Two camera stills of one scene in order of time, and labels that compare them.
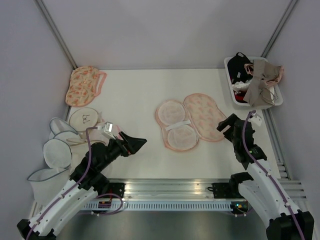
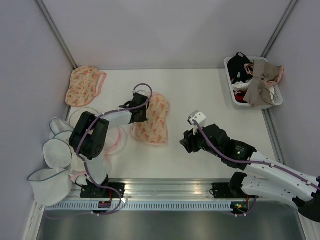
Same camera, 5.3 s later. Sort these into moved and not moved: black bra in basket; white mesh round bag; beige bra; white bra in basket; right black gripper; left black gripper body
Moved: left black gripper body; right black gripper
Not moved: beige bra; white mesh round bag; white bra in basket; black bra in basket
